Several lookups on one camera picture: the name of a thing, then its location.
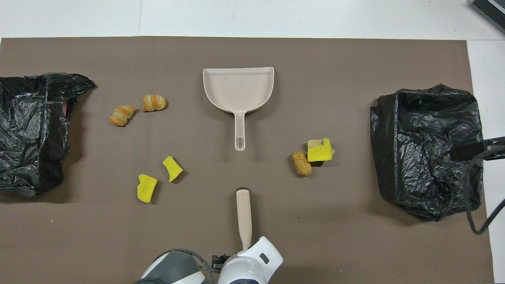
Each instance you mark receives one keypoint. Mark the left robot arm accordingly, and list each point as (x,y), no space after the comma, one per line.
(173,269)

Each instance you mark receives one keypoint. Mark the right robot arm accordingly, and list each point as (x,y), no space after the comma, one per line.
(248,268)

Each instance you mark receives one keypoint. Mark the black trash bag bin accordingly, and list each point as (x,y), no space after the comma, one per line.
(422,150)
(29,134)

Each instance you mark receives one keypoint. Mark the brown peanut-shaped toy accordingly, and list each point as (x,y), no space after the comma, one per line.
(302,164)

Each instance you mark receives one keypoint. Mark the beige plastic dustpan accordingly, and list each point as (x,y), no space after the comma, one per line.
(238,88)

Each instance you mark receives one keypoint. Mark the yellow sponge piece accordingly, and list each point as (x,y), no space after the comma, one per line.
(173,168)
(146,188)
(318,154)

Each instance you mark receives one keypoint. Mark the beige hand brush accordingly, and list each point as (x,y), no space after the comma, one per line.
(244,213)

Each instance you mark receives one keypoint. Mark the striped toy croissant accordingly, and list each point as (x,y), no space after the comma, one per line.
(122,115)
(154,103)

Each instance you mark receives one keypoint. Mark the black stand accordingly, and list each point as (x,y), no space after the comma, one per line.
(467,150)

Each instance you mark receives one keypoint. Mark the dark ribbed panel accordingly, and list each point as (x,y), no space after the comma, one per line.
(491,10)

